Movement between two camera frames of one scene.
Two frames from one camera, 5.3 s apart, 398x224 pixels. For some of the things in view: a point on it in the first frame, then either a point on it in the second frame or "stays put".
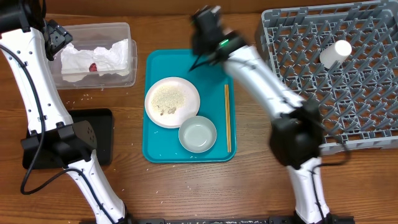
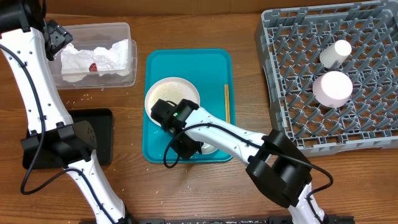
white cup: x=339 y=51 stays put
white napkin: x=75 y=63 stays put
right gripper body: x=198 y=40 → x=186 y=151
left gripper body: x=56 y=38 stays put
